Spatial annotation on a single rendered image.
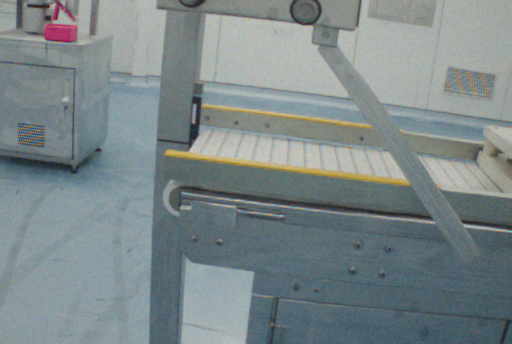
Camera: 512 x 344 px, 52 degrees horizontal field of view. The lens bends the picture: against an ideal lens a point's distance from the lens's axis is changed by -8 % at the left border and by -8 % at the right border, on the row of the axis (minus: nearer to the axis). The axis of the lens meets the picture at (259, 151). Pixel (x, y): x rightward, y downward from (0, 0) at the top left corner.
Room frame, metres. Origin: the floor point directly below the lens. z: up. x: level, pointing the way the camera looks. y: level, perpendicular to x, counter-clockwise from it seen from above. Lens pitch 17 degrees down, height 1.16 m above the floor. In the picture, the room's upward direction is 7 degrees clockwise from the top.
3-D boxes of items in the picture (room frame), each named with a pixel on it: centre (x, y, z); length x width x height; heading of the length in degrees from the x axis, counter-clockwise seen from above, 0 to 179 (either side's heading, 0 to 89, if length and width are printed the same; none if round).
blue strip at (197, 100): (0.92, 0.11, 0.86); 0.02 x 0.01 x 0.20; 88
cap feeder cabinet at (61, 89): (3.19, 1.32, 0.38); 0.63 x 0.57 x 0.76; 89
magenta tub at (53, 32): (2.99, 1.17, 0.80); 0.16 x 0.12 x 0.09; 89
